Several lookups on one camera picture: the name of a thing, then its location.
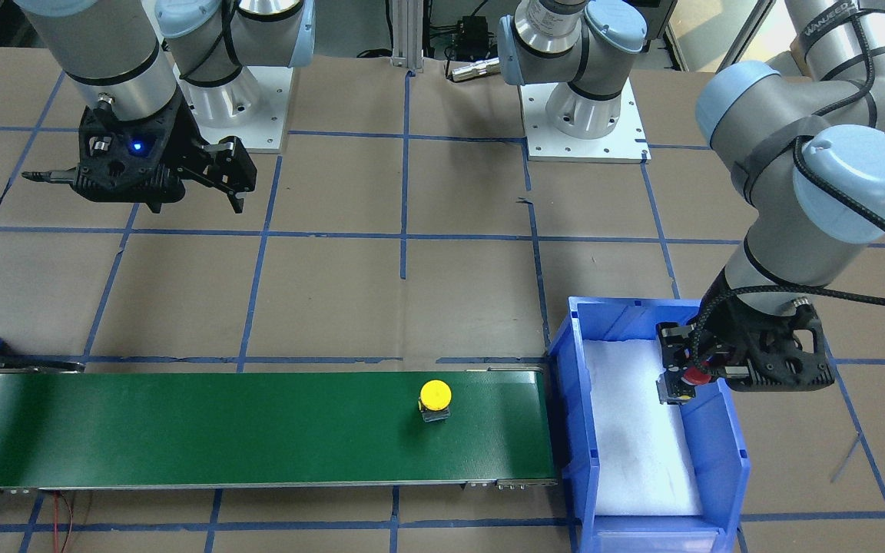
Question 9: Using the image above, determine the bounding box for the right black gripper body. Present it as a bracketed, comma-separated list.
[22, 92, 257, 204]

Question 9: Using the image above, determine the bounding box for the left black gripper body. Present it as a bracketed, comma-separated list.
[656, 288, 836, 392]

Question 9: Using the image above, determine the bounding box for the red push button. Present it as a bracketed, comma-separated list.
[681, 366, 711, 386]

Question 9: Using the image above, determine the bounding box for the yellow push button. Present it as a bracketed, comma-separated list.
[417, 380, 452, 423]

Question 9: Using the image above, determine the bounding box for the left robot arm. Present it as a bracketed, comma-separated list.
[657, 1, 885, 405]

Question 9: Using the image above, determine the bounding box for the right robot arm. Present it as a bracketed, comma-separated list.
[18, 1, 316, 214]

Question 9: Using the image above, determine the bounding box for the blue bin with buttons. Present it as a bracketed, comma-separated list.
[549, 296, 751, 552]

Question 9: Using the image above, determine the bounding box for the white foam pad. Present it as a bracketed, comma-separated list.
[583, 339, 703, 517]

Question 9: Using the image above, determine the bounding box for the green conveyor belt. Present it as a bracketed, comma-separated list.
[0, 369, 558, 490]

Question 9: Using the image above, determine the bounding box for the black power adapter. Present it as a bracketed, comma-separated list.
[454, 15, 489, 59]

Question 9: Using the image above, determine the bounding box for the silver metal cylinder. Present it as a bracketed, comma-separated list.
[447, 58, 501, 83]

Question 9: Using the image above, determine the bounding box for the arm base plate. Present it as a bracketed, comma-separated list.
[519, 80, 652, 164]
[179, 67, 295, 154]

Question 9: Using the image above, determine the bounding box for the aluminium frame post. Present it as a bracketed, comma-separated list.
[389, 0, 426, 74]

